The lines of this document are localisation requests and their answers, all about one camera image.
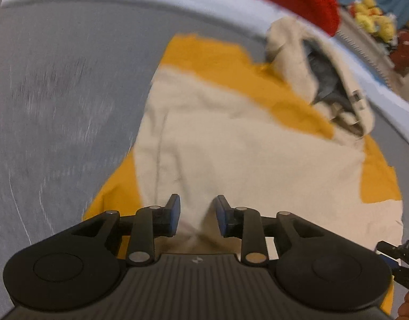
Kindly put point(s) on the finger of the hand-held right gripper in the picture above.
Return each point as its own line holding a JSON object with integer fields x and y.
{"x": 396, "y": 250}
{"x": 402, "y": 276}

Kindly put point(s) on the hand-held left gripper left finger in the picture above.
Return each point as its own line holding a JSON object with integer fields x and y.
{"x": 174, "y": 214}

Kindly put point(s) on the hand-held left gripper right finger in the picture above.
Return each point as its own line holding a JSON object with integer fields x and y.
{"x": 221, "y": 214}

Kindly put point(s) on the cream and yellow hooded jacket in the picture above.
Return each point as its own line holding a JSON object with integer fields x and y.
{"x": 224, "y": 140}

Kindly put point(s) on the red plush toy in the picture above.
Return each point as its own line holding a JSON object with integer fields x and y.
{"x": 407, "y": 50}

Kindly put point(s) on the yellow plush toys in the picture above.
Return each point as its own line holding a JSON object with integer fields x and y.
{"x": 374, "y": 16}

